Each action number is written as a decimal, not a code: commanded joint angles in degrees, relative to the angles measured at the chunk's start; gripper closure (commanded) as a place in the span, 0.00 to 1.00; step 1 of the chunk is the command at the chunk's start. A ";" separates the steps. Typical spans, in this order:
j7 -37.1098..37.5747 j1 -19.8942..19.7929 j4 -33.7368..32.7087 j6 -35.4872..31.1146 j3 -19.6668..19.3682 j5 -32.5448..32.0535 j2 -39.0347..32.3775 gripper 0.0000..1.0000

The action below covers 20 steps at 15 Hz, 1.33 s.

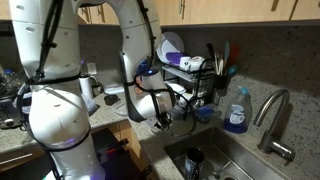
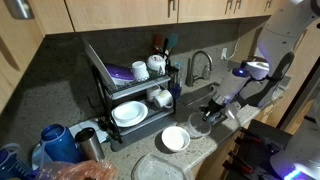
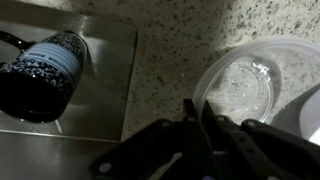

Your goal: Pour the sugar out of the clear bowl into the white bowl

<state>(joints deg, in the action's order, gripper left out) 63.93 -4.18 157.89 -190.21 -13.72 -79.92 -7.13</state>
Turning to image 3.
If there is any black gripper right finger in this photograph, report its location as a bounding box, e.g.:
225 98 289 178
203 103 320 168

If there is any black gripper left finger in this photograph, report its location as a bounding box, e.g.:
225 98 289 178
89 99 203 180

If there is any clear plastic bowl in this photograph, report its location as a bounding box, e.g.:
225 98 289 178
192 37 320 126

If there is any white ceramic bowl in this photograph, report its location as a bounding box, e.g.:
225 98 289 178
299 96 320 146

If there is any steel kitchen sink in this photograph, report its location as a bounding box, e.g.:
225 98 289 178
0 0 139 180

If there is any black mug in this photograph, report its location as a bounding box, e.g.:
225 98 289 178
0 29 88 124

